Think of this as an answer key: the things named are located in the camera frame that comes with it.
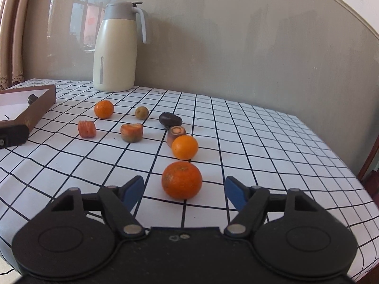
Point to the carrot piece with ringed top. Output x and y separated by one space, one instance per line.
174 132

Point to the dark brown chestnut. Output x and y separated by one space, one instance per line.
32 98
170 119

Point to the small orange mandarin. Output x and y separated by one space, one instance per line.
104 109

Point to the checkered white tablecloth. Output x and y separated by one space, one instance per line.
266 142

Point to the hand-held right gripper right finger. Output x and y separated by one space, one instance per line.
235 193

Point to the ridged orange carrot piece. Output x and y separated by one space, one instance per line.
87 128

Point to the beige lace curtain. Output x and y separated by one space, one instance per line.
13 35

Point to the dark wooden chair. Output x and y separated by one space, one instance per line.
370 165

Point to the smooth bright orange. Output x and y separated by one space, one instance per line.
184 147

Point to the brown cardboard tray box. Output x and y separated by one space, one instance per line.
41 106

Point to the brownish carrot piece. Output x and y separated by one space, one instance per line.
132 132

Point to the large orange mandarin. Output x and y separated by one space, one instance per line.
181 180

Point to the small tan longan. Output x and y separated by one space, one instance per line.
141 112

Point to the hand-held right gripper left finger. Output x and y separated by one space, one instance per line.
133 192

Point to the cream thermos jug grey lid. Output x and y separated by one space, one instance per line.
114 50

